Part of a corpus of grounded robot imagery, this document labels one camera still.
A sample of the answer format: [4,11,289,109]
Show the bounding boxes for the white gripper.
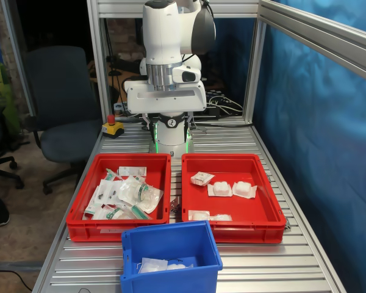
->
[124,65,207,145]

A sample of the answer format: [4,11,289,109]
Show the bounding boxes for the clear white bandage roll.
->
[188,209,211,222]
[138,257,169,274]
[209,213,233,222]
[167,261,195,271]
[207,180,234,198]
[231,180,258,199]

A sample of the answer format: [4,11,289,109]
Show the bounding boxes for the yellow emergency stop button box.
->
[101,115,126,140]

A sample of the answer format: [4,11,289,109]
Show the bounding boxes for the red crate with bandages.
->
[181,153,287,244]

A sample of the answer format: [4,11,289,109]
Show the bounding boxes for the white printed flat packet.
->
[118,165,148,177]

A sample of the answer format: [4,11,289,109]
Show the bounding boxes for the printed bandage packet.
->
[190,171,216,186]

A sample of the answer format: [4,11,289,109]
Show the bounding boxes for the large domed blister pack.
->
[118,175,165,214]

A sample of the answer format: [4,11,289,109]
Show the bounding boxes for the small green syringe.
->
[105,168,123,181]

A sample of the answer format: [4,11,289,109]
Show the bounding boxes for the packed green syringe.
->
[129,204,154,221]

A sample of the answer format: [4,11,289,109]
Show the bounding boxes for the white flat needle blister pack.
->
[89,179,124,211]

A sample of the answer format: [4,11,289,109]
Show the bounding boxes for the blue storage bin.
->
[120,220,224,293]

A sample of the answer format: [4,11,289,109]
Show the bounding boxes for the small packet green label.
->
[83,201,101,217]

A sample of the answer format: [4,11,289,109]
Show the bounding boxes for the dark blue office chair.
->
[23,45,102,195]

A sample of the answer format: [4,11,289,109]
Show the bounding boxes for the red crate with syringe packs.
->
[65,153,172,243]

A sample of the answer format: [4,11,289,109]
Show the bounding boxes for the blue fabric backdrop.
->
[212,0,366,293]

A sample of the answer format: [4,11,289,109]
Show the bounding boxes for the green printed banner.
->
[0,39,21,135]

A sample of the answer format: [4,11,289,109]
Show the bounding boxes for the tangled power data cables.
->
[207,94,244,113]

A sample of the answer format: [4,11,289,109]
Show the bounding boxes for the perforated metal bracket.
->
[169,197,182,214]

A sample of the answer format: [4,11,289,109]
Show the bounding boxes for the domed blister pack green ring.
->
[92,203,137,221]

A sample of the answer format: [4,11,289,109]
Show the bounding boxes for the aluminium cell frame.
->
[0,0,366,129]

